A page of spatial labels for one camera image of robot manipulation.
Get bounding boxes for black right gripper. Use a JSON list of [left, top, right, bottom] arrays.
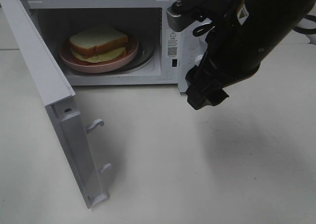
[[186, 48, 259, 110]]

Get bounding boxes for sandwich with white bread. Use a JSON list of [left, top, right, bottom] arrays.
[[69, 24, 129, 63]]

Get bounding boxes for pink round plate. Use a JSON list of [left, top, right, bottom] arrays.
[[59, 34, 140, 73]]

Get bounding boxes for white microwave door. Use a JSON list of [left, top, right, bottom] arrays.
[[0, 0, 112, 208]]

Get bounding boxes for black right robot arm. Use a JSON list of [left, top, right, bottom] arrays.
[[186, 0, 316, 110]]

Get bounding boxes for lower white microwave knob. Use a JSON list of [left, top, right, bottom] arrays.
[[194, 54, 203, 66]]

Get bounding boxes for glass microwave turntable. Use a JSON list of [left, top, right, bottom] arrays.
[[103, 43, 155, 74]]

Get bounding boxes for white microwave oven body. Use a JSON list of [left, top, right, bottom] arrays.
[[27, 0, 206, 92]]

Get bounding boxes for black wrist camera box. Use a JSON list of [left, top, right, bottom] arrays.
[[166, 0, 231, 32]]

